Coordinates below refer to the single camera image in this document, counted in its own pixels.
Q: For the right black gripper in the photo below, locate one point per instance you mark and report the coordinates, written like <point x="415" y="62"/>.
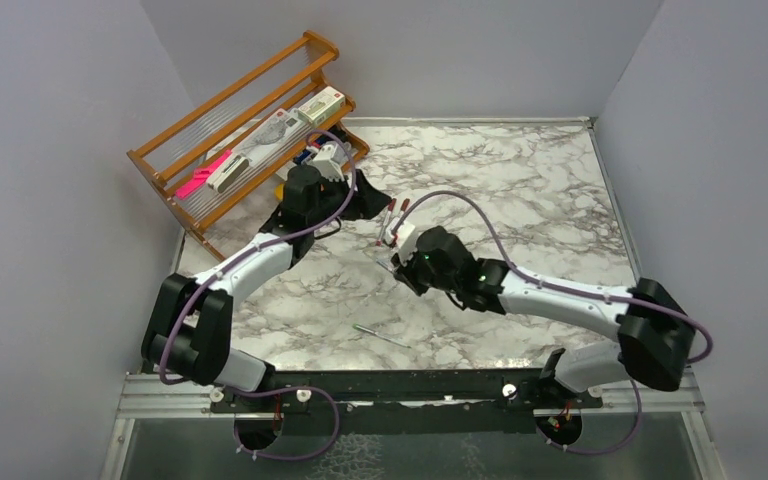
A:
<point x="405" y="272"/>

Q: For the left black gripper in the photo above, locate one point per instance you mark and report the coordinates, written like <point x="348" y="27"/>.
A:
<point x="365" y="202"/>

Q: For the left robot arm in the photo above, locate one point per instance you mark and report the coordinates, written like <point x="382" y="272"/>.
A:
<point x="188" y="336"/>

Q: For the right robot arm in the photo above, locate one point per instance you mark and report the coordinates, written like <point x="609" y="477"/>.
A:
<point x="645" y="339"/>

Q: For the small white red box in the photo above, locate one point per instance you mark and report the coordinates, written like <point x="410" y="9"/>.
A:
<point x="282" y="174"/>

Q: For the blue black stapler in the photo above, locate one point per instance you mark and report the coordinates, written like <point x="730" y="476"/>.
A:
<point x="302" y="157"/>

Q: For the long white package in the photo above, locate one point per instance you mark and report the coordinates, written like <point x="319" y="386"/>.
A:
<point x="278" y="131"/>

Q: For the white black box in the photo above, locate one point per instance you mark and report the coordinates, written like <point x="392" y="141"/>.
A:
<point x="228" y="171"/>

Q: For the wooden shelf rack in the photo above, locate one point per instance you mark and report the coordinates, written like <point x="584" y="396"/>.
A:
<point x="210" y="160"/>

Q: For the white green box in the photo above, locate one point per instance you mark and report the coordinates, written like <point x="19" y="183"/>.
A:
<point x="321" y="106"/>

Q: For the pink highlighter pack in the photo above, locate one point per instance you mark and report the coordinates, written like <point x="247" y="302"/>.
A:
<point x="200" y="176"/>

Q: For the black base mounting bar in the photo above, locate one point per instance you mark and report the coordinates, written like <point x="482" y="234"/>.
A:
<point x="426" y="386"/>

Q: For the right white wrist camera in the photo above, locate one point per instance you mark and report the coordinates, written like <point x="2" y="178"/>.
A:
<point x="403" y="242"/>

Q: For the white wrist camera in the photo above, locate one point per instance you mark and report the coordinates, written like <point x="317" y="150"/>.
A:
<point x="328" y="162"/>
<point x="403" y="242"/>

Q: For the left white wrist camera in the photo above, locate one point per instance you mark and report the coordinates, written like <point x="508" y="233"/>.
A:
<point x="328" y="162"/>

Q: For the aluminium frame rail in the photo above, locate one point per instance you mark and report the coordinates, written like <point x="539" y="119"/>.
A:
<point x="146" y="397"/>

